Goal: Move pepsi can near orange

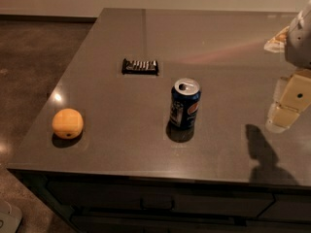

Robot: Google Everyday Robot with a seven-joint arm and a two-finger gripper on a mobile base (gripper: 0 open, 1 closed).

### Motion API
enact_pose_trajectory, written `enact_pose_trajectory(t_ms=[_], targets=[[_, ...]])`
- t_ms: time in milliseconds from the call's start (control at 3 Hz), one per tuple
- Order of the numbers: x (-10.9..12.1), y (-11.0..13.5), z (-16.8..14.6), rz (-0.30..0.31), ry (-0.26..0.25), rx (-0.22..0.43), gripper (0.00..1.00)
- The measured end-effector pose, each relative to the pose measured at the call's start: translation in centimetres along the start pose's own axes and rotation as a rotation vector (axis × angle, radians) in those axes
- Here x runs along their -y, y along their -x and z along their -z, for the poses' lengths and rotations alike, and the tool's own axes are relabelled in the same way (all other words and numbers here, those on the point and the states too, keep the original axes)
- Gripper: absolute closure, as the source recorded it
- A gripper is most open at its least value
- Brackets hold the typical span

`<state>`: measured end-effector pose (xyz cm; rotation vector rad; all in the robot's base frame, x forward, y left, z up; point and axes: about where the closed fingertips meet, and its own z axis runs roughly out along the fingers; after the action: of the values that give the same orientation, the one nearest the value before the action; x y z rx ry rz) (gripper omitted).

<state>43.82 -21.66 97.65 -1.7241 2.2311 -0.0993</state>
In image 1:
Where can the blue pepsi can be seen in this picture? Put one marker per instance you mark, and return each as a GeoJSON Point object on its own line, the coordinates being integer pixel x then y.
{"type": "Point", "coordinates": [185, 97]}

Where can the orange fruit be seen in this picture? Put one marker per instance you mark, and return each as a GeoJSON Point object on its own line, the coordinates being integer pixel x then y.
{"type": "Point", "coordinates": [67, 124]}

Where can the dark cabinet drawer front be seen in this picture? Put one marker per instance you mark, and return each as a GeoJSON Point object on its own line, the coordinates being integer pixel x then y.
{"type": "Point", "coordinates": [151, 198]}

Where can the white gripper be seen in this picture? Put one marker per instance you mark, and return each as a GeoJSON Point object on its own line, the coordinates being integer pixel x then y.
{"type": "Point", "coordinates": [299, 44]}

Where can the white object on floor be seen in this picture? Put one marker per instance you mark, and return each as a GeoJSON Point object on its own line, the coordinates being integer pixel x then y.
{"type": "Point", "coordinates": [10, 217]}

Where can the dark chocolate bar wrapper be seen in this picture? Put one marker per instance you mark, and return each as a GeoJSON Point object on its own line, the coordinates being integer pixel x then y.
{"type": "Point", "coordinates": [136, 67]}

